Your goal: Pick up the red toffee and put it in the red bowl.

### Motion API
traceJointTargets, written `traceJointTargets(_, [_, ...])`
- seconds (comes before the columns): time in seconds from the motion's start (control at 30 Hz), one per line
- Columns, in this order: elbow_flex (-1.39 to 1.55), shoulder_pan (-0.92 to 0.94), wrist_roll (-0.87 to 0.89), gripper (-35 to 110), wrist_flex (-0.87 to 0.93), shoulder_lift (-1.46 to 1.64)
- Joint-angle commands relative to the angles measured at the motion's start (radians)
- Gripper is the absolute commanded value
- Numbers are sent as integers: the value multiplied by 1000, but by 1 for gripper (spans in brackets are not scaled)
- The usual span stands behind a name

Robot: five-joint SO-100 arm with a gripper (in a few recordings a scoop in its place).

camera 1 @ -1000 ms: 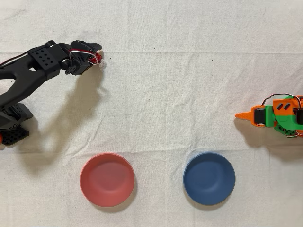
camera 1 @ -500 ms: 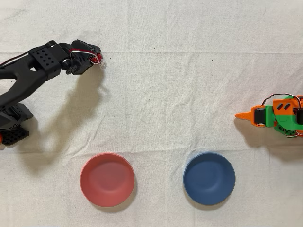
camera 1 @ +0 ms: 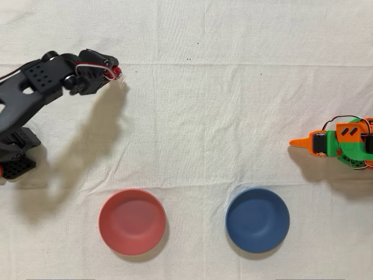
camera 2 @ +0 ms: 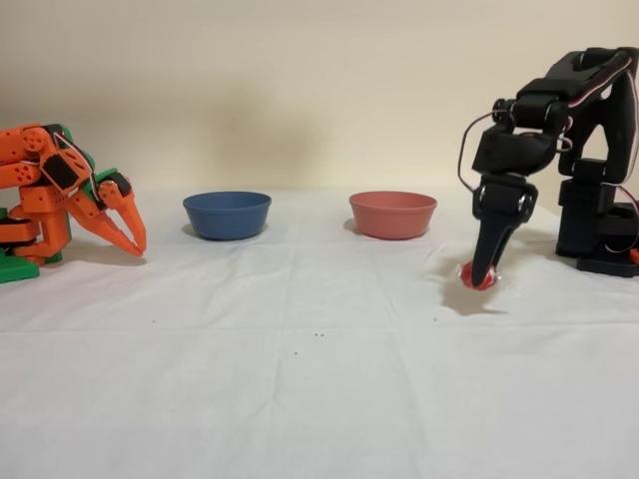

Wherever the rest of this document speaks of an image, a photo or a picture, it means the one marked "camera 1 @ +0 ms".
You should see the red candy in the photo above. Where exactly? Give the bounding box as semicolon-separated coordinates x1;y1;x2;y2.
111;66;127;87

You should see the blue bowl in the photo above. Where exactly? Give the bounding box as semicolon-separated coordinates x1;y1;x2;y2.
224;187;291;254

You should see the red bowl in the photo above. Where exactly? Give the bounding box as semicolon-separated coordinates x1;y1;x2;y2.
98;188;167;257

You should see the white wrinkled tablecloth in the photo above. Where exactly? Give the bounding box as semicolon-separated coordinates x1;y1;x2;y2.
0;0;373;280

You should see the red white black servo cable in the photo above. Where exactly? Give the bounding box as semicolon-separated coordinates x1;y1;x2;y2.
75;62;116;81

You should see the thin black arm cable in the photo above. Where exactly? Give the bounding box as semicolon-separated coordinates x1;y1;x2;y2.
321;115;373;132

